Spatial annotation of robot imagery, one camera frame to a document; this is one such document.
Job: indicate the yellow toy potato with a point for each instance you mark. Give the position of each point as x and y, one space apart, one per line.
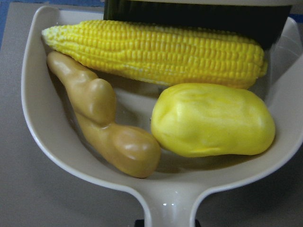
199 120

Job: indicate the tan toy ginger root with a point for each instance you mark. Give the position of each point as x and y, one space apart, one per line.
130 149

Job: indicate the yellow toy corn cob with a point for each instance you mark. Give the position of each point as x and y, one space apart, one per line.
163 55

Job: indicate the beige plastic dustpan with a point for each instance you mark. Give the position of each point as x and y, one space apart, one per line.
171 196

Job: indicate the beige hand brush black bristles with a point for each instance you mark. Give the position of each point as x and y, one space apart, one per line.
263 24

